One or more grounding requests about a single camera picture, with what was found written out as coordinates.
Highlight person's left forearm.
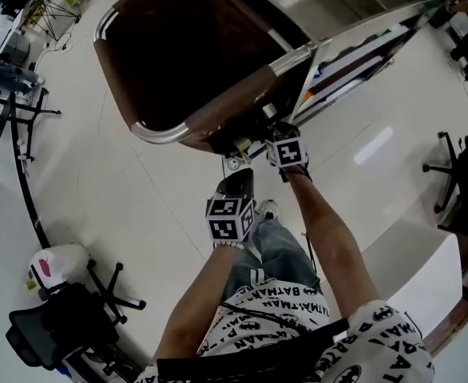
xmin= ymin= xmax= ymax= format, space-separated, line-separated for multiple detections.
xmin=152 ymin=245 xmax=248 ymax=365

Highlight brown laundry bag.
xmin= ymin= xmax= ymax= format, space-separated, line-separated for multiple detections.
xmin=93 ymin=0 xmax=315 ymax=156

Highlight white table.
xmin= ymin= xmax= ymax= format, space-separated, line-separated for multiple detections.
xmin=361 ymin=221 xmax=465 ymax=335

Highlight black chest strap pack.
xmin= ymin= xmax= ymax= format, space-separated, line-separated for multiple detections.
xmin=156 ymin=318 xmax=351 ymax=383

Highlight white bag pink print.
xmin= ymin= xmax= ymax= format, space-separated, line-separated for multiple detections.
xmin=28 ymin=243 xmax=91 ymax=301

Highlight white bead bracelet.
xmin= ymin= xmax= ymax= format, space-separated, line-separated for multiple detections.
xmin=213 ymin=239 xmax=247 ymax=251

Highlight black tripod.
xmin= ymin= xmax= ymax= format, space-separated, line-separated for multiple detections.
xmin=38 ymin=0 xmax=84 ymax=41

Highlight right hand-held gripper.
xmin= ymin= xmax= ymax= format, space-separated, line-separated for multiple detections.
xmin=264 ymin=121 xmax=310 ymax=170

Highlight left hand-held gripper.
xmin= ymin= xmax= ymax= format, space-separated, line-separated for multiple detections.
xmin=204 ymin=168 xmax=257 ymax=243

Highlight black wristband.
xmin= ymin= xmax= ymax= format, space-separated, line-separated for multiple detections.
xmin=280 ymin=164 xmax=313 ymax=184

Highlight person's blue jeans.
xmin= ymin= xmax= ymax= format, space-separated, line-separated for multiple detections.
xmin=221 ymin=219 xmax=323 ymax=301

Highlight person's right forearm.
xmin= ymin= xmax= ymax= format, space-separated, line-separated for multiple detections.
xmin=284 ymin=172 xmax=381 ymax=321

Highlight black curved floor strip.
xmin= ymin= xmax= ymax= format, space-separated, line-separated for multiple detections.
xmin=9 ymin=93 xmax=52 ymax=249

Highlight person's white printed shirt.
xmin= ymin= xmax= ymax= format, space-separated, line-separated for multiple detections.
xmin=133 ymin=277 xmax=437 ymax=383

